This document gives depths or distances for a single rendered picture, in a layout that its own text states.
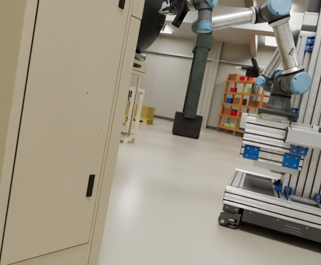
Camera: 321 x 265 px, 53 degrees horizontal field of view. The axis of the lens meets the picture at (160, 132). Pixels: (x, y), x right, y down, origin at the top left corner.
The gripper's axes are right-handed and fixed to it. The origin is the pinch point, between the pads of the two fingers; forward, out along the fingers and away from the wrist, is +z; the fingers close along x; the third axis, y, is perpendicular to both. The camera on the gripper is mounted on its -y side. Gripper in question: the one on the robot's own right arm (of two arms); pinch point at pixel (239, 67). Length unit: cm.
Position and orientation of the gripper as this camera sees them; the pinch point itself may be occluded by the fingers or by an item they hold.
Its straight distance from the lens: 289.5
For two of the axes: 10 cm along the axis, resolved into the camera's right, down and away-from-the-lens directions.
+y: -0.9, 9.8, 1.9
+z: -7.1, -2.0, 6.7
